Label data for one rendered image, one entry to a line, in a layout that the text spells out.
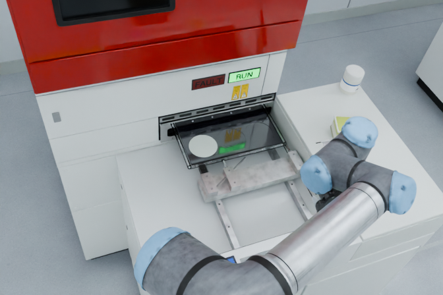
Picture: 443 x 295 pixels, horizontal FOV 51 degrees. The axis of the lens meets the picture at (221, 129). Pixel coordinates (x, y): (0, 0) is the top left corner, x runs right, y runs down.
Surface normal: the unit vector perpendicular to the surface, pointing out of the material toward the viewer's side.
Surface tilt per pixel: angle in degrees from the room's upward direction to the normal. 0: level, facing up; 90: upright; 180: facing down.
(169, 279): 46
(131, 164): 0
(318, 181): 90
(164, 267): 37
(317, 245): 18
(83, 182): 90
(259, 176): 0
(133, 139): 90
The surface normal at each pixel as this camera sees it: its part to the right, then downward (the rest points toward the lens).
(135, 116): 0.35, 0.73
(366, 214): 0.54, -0.15
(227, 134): 0.09, -0.65
